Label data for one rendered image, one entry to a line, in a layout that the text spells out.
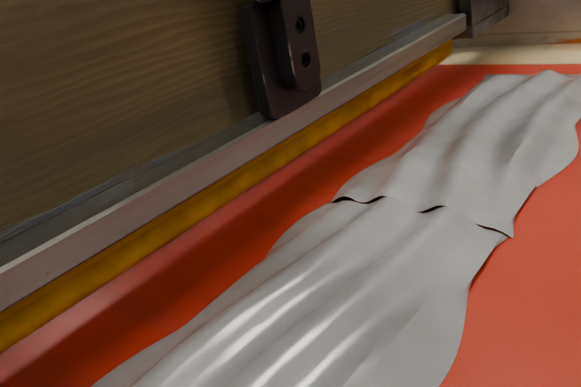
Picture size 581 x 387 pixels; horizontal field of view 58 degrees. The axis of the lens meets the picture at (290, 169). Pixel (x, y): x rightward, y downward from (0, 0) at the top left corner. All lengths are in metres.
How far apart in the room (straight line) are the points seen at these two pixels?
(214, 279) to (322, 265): 0.04
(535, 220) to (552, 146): 0.06
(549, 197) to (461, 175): 0.03
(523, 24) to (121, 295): 0.33
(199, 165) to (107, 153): 0.03
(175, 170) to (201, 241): 0.05
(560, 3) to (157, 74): 0.31
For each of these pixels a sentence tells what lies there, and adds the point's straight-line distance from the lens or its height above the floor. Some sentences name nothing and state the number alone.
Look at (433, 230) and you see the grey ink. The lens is 0.17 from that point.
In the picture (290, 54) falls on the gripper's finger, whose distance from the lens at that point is 0.18.
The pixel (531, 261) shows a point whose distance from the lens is 0.17.
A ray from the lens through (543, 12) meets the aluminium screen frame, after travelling 0.42.
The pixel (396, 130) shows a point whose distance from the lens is 0.28.
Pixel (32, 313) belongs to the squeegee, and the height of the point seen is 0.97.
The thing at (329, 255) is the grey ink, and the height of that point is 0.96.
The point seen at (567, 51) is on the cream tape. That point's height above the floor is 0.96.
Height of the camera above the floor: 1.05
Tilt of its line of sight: 23 degrees down
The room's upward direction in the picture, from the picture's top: 11 degrees counter-clockwise
